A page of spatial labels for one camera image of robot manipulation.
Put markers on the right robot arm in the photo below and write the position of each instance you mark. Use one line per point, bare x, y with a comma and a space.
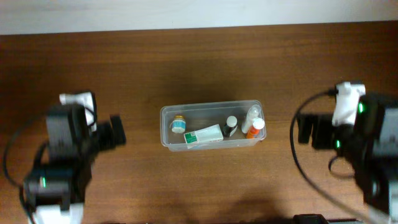
369, 144

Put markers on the white green medicine box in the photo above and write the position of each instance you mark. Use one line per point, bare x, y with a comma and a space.
210, 134

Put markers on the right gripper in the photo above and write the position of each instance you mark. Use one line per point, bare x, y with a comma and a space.
323, 132

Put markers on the orange tube white cap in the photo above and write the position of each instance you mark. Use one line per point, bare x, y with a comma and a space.
254, 130

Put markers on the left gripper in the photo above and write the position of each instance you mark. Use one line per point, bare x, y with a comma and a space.
106, 135

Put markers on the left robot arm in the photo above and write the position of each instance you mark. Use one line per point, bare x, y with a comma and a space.
55, 187

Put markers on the dark syrup bottle white cap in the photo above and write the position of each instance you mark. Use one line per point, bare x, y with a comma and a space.
230, 126

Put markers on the clear plastic container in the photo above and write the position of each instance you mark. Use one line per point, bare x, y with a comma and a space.
203, 115

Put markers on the white spray bottle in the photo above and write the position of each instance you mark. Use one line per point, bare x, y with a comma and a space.
252, 113

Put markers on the small jar gold lid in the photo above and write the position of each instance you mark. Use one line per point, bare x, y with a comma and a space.
178, 124

